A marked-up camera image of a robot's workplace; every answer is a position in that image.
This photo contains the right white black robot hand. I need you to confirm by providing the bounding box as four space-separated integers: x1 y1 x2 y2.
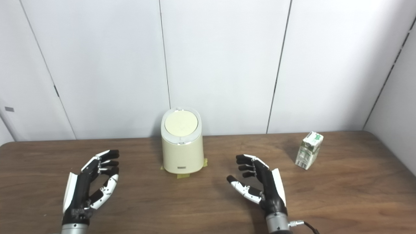
227 154 288 217

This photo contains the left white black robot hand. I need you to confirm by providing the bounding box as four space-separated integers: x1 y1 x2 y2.
62 149 120 225

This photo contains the green white milk carton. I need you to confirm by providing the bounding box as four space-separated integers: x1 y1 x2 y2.
295 131 324 170

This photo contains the cream round bin lid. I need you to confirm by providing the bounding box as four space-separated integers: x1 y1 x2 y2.
164 110 199 137

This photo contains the cream-colored bin body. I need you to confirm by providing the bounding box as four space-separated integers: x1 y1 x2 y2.
161 107 204 174

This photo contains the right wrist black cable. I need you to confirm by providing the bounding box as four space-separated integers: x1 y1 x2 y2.
289 220 320 234

